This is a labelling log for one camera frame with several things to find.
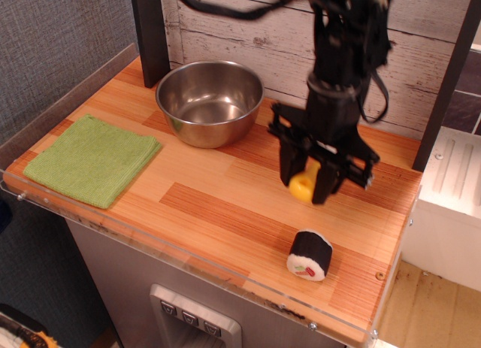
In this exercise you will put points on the stainless steel bowl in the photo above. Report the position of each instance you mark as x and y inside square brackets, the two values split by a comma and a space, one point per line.
[210, 104]

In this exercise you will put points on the dark right shelf post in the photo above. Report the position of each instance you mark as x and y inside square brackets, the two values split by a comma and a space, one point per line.
[453, 71]

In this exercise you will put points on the plush sushi roll toy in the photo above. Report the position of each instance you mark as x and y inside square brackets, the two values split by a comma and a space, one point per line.
[309, 256]

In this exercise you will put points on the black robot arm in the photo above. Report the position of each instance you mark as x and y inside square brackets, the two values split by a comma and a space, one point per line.
[350, 43]

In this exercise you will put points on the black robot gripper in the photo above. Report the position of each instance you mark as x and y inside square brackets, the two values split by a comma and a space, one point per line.
[326, 131]

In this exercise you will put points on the yellow handled white toy knife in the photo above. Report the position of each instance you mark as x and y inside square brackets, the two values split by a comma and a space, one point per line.
[302, 185]

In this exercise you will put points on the orange plush toy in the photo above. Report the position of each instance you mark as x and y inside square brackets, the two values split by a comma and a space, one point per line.
[32, 339]

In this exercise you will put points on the white drainboard sink unit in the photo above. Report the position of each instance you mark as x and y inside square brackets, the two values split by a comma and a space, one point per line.
[443, 232]

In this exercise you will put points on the grey toy kitchen cabinet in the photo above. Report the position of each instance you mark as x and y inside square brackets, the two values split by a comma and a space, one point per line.
[123, 276]

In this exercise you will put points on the silver dispenser button panel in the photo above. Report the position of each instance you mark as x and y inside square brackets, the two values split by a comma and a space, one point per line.
[183, 322]

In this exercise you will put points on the green folded cloth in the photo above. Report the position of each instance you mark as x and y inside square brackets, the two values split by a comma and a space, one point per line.
[92, 161]

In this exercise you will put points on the dark shelf post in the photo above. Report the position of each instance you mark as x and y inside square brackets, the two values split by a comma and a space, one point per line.
[152, 40]
[453, 71]

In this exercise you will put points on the clear acrylic edge guard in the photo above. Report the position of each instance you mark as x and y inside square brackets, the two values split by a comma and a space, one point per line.
[235, 231]

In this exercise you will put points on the dark left shelf post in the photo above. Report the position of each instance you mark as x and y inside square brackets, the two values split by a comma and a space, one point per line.
[152, 40]

